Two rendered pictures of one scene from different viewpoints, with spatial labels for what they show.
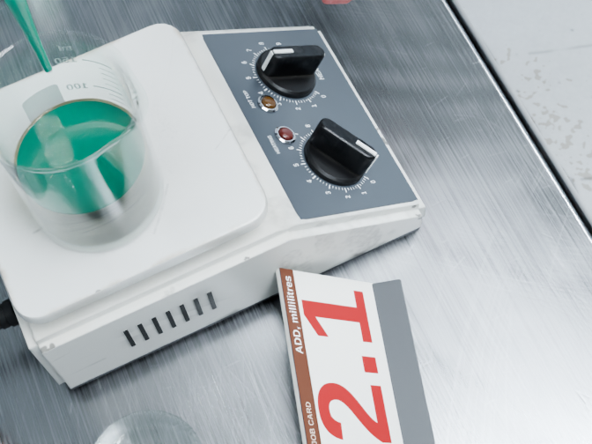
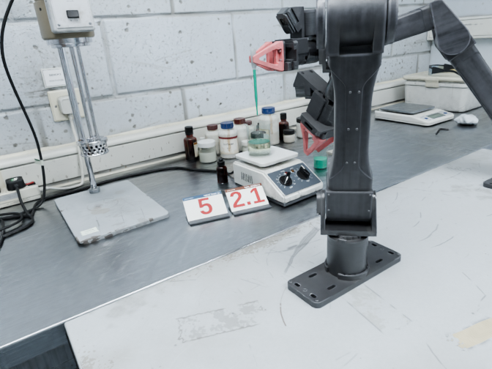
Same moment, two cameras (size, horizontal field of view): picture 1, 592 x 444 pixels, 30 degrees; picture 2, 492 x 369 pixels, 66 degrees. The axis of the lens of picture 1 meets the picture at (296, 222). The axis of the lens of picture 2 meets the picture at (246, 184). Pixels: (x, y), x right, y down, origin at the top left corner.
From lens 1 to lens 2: 0.81 m
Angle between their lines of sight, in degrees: 64
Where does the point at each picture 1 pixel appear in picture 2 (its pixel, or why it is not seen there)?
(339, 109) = (300, 183)
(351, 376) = (244, 198)
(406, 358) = (252, 209)
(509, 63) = not seen: hidden behind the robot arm
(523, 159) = (310, 215)
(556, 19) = not seen: hidden behind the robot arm
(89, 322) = (239, 165)
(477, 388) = (250, 217)
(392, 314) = (262, 206)
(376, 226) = (274, 189)
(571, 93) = not seen: hidden behind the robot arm
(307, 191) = (274, 176)
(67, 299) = (239, 156)
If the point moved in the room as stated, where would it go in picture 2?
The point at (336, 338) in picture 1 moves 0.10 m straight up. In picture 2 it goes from (251, 195) to (248, 154)
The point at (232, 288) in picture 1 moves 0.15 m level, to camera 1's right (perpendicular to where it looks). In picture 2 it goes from (254, 179) to (279, 202)
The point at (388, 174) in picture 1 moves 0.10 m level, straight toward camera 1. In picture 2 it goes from (288, 190) to (245, 195)
